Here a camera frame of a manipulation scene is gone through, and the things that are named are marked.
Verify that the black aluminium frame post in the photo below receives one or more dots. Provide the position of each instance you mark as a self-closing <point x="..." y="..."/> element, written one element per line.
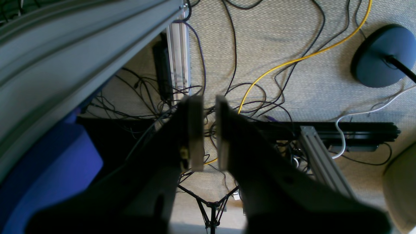
<point x="354" y="132"/>

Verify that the dark round stand base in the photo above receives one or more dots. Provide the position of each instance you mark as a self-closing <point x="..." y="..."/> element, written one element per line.
<point x="385" y="57"/>

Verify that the black tripod stand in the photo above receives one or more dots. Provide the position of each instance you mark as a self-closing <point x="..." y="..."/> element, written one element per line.
<point x="211" y="211"/>

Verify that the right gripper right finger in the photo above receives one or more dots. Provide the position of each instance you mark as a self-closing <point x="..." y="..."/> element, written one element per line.
<point x="280" y="199"/>

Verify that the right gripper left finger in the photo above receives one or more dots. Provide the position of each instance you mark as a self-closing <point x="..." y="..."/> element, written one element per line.
<point x="138" y="197"/>

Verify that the silver aluminium extrusion beam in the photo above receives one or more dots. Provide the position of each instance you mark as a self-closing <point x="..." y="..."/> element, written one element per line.
<point x="54" y="58"/>

